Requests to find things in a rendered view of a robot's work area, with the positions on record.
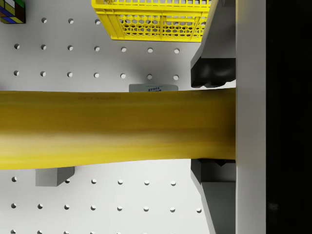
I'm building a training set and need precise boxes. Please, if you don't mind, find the yellow basket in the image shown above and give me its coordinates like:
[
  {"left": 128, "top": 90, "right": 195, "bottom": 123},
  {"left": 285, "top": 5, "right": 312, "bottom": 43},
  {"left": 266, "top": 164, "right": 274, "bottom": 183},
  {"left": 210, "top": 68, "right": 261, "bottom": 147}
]
[{"left": 91, "top": 0, "right": 219, "bottom": 43}]

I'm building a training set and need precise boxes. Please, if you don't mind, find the banana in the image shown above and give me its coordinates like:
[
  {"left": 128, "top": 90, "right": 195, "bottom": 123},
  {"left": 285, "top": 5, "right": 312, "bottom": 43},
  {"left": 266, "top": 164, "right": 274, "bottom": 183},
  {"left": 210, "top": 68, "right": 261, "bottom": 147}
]
[{"left": 0, "top": 88, "right": 236, "bottom": 171}]

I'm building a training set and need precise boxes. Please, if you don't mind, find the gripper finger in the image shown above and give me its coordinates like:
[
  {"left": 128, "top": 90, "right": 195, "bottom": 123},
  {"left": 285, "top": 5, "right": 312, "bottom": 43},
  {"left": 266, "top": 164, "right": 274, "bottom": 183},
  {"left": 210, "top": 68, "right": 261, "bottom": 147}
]
[
  {"left": 190, "top": 158, "right": 236, "bottom": 234},
  {"left": 190, "top": 0, "right": 236, "bottom": 89}
]

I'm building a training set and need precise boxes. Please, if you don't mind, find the flat-sided can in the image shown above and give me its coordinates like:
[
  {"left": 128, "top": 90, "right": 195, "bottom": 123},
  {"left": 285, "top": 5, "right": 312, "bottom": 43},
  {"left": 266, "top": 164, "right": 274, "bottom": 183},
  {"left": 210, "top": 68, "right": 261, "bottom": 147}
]
[{"left": 129, "top": 84, "right": 179, "bottom": 93}]

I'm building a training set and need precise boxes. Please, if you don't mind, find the puzzle cube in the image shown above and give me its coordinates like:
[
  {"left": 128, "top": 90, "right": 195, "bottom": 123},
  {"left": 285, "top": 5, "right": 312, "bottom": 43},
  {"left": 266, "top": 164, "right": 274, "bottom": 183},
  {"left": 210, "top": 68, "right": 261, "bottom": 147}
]
[{"left": 0, "top": 0, "right": 26, "bottom": 24}]

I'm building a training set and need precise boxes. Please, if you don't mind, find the grey cube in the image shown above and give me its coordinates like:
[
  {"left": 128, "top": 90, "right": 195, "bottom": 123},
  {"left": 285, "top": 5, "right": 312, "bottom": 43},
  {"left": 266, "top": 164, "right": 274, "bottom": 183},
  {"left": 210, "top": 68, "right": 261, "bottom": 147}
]
[{"left": 35, "top": 166, "right": 75, "bottom": 187}]

